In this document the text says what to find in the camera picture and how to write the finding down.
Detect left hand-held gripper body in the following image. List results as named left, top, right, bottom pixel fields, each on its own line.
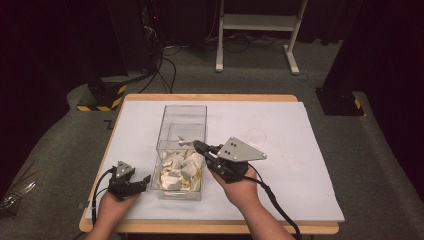
left=107, top=160, right=143, bottom=202

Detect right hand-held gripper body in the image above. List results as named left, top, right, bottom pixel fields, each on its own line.
left=205, top=136, right=268, bottom=185

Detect single white tea bag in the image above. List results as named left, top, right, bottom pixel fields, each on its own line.
left=177, top=135, right=196, bottom=148

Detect pile of white tea bags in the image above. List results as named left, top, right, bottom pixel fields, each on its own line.
left=159, top=149, right=204, bottom=192

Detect clear plastic drawer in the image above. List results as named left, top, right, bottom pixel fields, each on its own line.
left=150, top=139, right=205, bottom=202

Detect person's left hand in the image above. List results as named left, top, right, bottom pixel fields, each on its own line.
left=94, top=192, right=141, bottom=224

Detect person's right hand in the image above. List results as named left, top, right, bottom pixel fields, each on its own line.
left=209, top=166, right=263, bottom=210

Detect white table mat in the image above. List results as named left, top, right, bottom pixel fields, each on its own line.
left=84, top=100, right=346, bottom=223

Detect wooden table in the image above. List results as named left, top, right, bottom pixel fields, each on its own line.
left=78, top=93, right=340, bottom=235

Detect black yellow striped base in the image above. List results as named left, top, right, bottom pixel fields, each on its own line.
left=76, top=76, right=129, bottom=113

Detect metal tripod legs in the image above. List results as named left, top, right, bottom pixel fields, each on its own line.
left=0, top=162, right=38, bottom=215

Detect black base with yellow mark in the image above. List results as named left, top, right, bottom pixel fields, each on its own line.
left=314, top=87, right=365, bottom=117

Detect black computer tower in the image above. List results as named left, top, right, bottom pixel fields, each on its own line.
left=139, top=0, right=165, bottom=74

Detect white metal stand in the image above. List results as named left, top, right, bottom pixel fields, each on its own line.
left=215, top=0, right=310, bottom=76

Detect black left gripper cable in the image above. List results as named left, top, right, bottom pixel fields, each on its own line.
left=91, top=167, right=117, bottom=227

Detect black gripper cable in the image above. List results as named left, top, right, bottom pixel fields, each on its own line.
left=91, top=167, right=117, bottom=227
left=247, top=164, right=303, bottom=240

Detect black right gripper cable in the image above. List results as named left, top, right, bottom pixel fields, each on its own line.
left=247, top=164, right=303, bottom=240

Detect black floor cables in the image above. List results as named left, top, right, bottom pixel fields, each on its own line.
left=138, top=44, right=178, bottom=95

